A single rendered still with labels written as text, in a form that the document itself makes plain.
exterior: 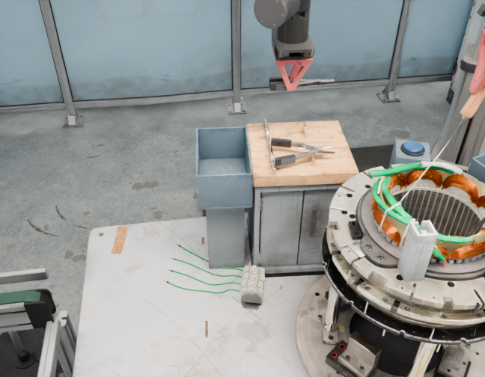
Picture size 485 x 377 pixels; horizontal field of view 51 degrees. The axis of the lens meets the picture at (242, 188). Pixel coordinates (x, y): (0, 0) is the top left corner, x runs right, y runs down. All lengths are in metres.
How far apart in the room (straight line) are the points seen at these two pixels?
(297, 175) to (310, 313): 0.29
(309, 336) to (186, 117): 2.33
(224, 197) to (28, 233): 1.68
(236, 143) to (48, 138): 2.18
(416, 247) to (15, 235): 2.11
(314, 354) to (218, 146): 0.47
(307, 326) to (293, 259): 0.16
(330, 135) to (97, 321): 0.61
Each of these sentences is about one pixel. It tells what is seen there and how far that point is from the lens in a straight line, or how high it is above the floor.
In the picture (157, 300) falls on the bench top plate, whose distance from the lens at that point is 1.12.
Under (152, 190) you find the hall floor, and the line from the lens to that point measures 2.64.
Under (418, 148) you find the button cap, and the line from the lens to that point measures 1.12.
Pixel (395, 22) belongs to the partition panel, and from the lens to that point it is 3.30.
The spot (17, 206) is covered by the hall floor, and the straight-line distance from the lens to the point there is 2.74.
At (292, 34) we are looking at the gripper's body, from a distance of 0.94.
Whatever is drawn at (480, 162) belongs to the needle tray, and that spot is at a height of 1.07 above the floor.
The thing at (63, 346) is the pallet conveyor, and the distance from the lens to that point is 1.36.
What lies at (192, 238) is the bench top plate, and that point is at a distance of 1.24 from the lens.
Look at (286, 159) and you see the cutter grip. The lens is 0.95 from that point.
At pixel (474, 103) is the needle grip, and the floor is 1.31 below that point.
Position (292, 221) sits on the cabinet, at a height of 0.94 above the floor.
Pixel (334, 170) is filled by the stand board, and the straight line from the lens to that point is 0.98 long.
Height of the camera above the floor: 1.65
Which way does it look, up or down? 39 degrees down
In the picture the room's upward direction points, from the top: straight up
